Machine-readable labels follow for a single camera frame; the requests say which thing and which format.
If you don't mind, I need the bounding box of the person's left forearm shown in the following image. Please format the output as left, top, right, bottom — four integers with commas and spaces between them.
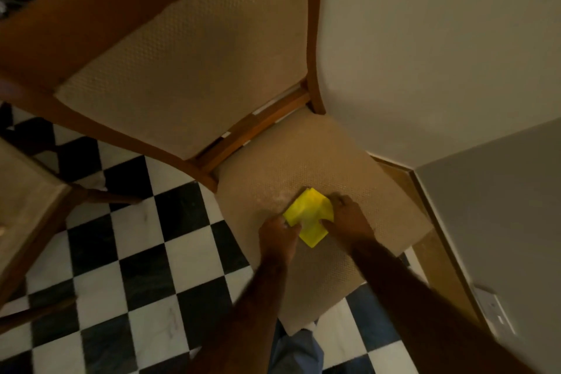
188, 251, 292, 374

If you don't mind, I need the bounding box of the white wall socket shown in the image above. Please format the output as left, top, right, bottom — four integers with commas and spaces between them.
472, 284, 518, 341

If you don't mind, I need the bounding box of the wooden chair with beige upholstery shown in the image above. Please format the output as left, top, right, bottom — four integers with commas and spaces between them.
0, 137, 143, 335
0, 0, 434, 337

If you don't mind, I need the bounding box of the person's right hand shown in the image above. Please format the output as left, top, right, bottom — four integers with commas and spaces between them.
321, 194, 376, 252

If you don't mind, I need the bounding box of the person's right forearm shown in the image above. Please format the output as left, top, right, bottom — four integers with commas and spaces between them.
350, 233, 537, 374

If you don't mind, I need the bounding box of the wooden skirting board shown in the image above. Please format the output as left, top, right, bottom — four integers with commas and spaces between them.
370, 155, 491, 330

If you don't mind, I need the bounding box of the person's left hand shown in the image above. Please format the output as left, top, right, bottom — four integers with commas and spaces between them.
258, 214, 303, 266

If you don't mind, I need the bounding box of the yellow cleaning cloth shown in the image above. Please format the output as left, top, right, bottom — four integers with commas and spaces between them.
283, 187, 335, 249

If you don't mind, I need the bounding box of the person's blue trouser leg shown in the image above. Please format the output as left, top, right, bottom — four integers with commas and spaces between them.
268, 319, 325, 374

